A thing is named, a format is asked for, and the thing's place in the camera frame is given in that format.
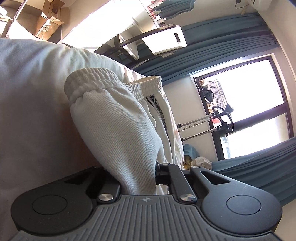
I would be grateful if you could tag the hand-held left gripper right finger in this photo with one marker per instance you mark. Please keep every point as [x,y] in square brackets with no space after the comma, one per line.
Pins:
[175,178]

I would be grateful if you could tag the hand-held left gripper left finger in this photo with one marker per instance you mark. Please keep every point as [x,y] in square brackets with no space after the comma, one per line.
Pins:
[108,185]

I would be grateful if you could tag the cream ribbed pants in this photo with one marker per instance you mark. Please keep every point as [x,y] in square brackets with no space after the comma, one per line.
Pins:
[115,120]

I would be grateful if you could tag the yellow cloth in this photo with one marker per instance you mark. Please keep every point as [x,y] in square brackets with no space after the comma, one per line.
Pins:
[187,163]

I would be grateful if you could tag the teal cloth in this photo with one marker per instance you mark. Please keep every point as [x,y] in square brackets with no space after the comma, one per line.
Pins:
[190,150]

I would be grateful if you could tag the beige quilted jacket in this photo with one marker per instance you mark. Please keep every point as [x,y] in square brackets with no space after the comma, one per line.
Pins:
[203,162]

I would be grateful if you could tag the metal tripod stand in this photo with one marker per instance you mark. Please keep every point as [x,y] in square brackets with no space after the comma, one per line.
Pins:
[201,134]

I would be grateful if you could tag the garment steamer on pole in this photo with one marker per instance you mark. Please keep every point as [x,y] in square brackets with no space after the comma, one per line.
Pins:
[196,122]

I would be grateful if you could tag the blue curtain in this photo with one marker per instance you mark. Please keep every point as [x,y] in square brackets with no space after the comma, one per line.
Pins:
[266,166]
[219,46]

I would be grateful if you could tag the dark framed window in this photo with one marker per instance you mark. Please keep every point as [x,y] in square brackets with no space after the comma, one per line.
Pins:
[249,92]

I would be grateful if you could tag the white dressing table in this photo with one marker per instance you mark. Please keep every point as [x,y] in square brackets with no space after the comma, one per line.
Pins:
[129,25]

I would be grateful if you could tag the row of small cosmetic bottles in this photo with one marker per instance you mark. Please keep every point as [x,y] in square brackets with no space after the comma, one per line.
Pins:
[159,17]

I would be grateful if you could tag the wavy edged mirror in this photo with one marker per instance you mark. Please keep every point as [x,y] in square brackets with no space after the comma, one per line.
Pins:
[175,7]

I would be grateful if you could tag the brown cardboard box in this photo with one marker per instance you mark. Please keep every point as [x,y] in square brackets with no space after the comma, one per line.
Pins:
[46,25]

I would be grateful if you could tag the white air conditioner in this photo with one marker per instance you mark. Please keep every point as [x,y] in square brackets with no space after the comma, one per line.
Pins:
[259,2]

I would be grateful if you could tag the white chair with black frame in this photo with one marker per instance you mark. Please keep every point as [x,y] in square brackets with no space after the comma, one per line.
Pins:
[161,41]

